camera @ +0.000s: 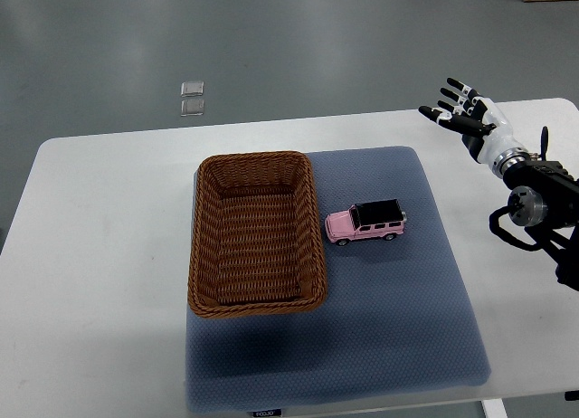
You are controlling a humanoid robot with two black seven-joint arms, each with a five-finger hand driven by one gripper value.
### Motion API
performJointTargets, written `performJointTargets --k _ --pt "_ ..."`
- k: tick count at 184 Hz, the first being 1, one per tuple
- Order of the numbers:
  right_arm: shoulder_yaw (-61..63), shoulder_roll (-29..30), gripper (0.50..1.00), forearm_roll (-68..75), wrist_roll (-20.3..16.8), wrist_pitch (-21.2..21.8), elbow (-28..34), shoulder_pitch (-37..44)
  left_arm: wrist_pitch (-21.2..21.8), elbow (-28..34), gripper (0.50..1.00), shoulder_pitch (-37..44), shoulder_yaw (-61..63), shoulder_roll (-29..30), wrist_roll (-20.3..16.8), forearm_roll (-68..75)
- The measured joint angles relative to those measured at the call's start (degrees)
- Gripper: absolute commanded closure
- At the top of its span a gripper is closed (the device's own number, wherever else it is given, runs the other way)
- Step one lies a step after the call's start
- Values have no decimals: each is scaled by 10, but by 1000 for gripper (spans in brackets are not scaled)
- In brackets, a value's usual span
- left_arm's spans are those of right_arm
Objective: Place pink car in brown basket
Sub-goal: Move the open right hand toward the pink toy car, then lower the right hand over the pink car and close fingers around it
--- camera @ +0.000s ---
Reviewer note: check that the floor socket plate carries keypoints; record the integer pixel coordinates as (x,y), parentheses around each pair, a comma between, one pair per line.
(192,107)
(192,88)

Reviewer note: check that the pink toy car black roof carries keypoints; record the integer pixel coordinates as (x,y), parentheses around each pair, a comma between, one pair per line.
(366,221)

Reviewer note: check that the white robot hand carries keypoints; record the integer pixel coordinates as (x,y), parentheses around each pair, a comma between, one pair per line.
(498,148)

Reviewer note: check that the white table leg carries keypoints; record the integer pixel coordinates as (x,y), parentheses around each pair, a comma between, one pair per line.
(494,408)

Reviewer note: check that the brown wicker basket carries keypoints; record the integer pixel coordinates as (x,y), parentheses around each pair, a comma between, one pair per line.
(256,239)

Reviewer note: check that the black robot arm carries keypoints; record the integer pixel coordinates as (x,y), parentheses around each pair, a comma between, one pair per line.
(542,209)

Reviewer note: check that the upper floor socket plate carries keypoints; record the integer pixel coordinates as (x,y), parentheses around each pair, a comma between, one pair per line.
(192,88)

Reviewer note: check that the lower floor socket plate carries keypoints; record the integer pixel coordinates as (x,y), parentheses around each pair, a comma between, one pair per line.
(192,107)

